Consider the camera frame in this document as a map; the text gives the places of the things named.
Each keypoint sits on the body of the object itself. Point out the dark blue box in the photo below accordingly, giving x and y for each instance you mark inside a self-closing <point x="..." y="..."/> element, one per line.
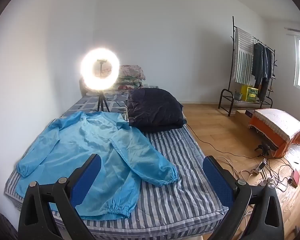
<point x="250" y="113"/>

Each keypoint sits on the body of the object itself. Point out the black clothes rack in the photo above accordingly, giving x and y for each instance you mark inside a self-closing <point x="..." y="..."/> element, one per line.
<point x="226" y="90"/>

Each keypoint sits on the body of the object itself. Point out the red notebook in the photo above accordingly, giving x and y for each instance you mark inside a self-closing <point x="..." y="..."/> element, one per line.
<point x="295" y="178"/>

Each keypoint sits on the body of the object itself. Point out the striped bed sheet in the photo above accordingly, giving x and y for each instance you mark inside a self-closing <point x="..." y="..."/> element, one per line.
<point x="177" y="180"/>

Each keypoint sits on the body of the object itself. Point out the black tripod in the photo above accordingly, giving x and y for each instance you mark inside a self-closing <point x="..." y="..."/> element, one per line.
<point x="100" y="102"/>

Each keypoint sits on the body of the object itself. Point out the cardboard box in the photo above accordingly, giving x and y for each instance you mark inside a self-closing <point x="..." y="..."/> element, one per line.
<point x="240" y="118"/>

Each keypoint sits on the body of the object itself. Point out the small potted plant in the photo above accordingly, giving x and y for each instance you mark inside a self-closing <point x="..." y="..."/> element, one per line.
<point x="238" y="95"/>

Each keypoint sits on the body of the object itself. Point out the yellow crate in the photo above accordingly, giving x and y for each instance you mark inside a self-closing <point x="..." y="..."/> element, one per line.
<point x="249" y="93"/>

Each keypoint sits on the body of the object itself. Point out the blue plaid bed sheet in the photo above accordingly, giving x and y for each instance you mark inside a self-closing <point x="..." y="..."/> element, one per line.
<point x="90" y="102"/>

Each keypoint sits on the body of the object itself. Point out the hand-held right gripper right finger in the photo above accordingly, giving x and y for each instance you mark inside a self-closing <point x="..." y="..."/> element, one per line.
<point x="217" y="177"/>

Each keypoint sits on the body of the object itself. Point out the black floor device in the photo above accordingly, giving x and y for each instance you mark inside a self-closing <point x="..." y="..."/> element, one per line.
<point x="263" y="149"/>

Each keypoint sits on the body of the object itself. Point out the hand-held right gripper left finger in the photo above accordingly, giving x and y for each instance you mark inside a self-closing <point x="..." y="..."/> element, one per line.
<point x="86" y="177"/>

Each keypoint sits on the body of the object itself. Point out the white curtain rail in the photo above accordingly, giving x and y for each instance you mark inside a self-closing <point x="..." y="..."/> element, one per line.
<point x="296" y="30"/>

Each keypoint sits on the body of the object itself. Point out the white power strip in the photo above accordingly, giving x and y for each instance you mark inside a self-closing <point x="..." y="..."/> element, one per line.
<point x="269" y="181"/>
<point x="258" y="167"/>

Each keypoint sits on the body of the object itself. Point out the floral folded quilt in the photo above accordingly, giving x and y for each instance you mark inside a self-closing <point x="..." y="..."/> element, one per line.
<point x="132" y="71"/>

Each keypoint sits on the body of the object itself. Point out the floral pink pillow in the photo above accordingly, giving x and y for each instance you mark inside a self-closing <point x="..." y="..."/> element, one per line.
<point x="127" y="85"/>

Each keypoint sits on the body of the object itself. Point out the dark grey hanging coat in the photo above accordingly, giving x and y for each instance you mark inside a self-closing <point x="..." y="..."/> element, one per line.
<point x="258" y="65"/>

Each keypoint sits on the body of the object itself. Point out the orange ottoman with white cover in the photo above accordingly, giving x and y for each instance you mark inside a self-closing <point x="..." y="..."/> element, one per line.
<point x="277" y="122"/>

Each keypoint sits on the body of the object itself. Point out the light blue jacket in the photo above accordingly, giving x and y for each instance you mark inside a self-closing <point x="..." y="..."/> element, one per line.
<point x="90" y="140"/>

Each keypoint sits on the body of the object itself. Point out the black phone holder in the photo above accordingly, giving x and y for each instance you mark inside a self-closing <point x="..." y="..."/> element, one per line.
<point x="102" y="61"/>

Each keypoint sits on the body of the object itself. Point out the blue denim hanging garment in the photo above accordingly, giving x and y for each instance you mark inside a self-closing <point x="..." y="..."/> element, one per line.
<point x="268" y="65"/>

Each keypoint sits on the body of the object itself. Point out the striped hanging towel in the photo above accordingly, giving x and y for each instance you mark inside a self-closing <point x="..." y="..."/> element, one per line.
<point x="242" y="60"/>

